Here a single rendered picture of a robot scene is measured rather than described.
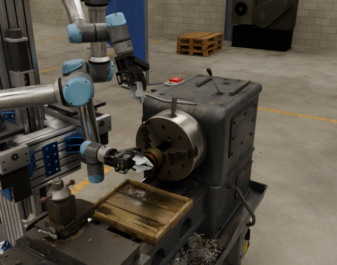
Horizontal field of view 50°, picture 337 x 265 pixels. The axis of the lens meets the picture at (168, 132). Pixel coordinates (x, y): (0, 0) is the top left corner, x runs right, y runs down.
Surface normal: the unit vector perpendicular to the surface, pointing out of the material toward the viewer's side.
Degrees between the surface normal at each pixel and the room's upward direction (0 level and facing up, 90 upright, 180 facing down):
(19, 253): 0
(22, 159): 90
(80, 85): 90
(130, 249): 0
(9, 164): 90
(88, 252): 0
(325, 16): 90
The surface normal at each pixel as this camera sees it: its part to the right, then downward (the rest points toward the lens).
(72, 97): 0.32, 0.36
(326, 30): -0.50, 0.34
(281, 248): 0.00, -0.92
